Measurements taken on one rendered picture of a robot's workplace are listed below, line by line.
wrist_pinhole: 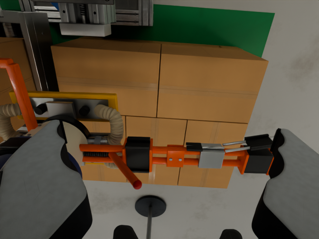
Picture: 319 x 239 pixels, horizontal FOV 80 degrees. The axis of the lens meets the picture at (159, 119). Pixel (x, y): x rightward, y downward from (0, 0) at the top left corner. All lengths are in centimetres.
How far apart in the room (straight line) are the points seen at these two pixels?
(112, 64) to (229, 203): 222
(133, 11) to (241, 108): 92
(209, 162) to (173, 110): 67
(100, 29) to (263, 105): 165
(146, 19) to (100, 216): 247
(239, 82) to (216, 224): 225
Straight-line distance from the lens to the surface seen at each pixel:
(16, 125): 119
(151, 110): 121
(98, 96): 64
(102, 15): 68
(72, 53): 121
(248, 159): 61
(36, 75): 127
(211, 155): 58
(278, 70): 195
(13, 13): 126
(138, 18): 141
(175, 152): 56
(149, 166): 58
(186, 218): 291
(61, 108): 67
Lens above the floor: 163
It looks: 62 degrees down
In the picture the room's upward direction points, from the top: 178 degrees counter-clockwise
